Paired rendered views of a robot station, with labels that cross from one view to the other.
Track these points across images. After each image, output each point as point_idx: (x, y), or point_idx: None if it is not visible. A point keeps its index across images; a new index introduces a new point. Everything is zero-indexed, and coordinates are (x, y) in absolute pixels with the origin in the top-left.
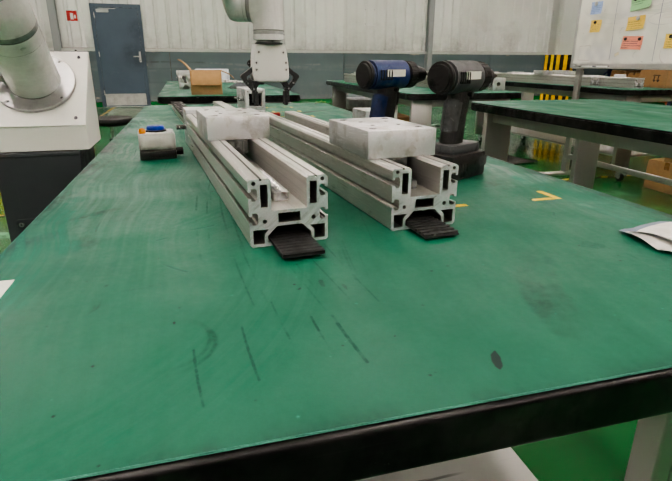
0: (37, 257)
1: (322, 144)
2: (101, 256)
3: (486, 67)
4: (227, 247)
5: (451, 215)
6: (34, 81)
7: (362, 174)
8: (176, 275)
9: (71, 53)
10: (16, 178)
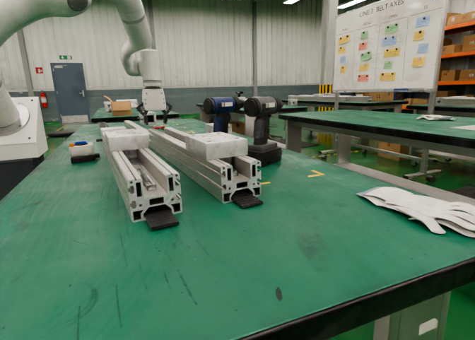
0: None
1: (182, 150)
2: (30, 237)
3: (277, 100)
4: (116, 223)
5: (259, 191)
6: (1, 116)
7: (205, 168)
8: (78, 247)
9: (27, 97)
10: None
